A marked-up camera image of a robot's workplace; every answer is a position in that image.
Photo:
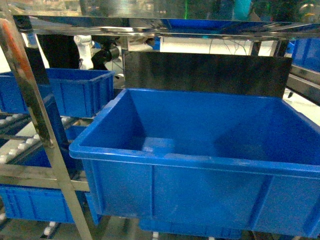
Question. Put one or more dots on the blue bin behind left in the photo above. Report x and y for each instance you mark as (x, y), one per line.
(78, 93)

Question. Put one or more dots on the black back panel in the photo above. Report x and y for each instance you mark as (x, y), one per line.
(215, 73)

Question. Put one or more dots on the big open blue bin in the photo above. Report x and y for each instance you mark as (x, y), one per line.
(204, 159)

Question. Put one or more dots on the perforated steel rack upright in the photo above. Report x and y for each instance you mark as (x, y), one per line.
(22, 52)

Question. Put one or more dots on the upper steel shelf rail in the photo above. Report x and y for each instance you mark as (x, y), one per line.
(162, 27)

